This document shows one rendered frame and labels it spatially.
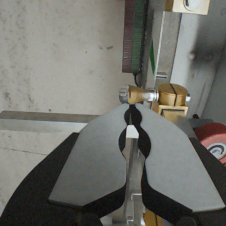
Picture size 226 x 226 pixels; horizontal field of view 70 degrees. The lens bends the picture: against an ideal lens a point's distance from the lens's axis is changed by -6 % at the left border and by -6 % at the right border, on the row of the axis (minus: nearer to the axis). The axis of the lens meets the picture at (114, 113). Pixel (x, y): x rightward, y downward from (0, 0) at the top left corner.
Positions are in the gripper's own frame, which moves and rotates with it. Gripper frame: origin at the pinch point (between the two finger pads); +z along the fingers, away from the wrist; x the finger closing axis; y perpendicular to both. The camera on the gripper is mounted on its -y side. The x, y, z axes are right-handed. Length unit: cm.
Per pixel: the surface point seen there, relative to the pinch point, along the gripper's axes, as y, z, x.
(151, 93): 6.1, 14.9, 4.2
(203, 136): 11.1, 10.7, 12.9
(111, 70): 31, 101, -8
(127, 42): 0.7, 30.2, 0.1
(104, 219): 238, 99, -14
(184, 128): 8.2, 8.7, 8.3
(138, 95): 0.9, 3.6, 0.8
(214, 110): 19.3, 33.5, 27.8
